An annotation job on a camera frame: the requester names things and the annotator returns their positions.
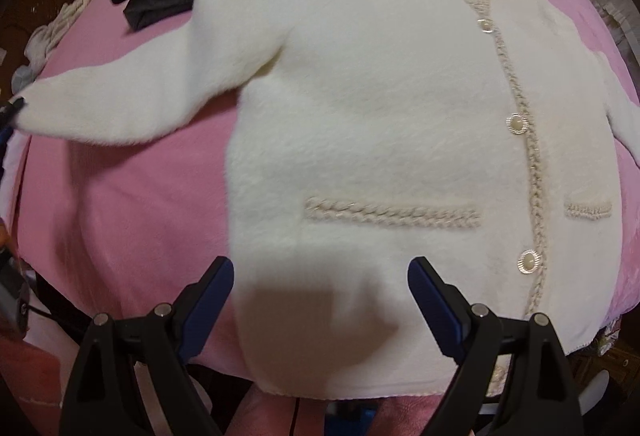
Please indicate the white fuzzy cardigan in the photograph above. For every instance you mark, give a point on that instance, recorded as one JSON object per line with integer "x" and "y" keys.
{"x": 481, "y": 134}

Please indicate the pink pajama legs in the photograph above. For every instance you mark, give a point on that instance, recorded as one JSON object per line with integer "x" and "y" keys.
{"x": 260, "y": 413}

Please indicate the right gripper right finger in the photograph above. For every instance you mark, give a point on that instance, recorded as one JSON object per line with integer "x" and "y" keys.
{"x": 539, "y": 397}

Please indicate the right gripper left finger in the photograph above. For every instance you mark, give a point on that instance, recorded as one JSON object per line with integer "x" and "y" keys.
{"x": 103, "y": 396}

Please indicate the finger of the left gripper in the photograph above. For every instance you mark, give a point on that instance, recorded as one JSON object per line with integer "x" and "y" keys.
{"x": 10, "y": 109}

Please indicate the round patterned tin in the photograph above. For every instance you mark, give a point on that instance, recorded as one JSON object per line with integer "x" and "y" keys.
{"x": 607, "y": 337}

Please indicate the cream crumpled cloth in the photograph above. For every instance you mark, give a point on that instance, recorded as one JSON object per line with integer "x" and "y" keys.
{"x": 42, "y": 43}

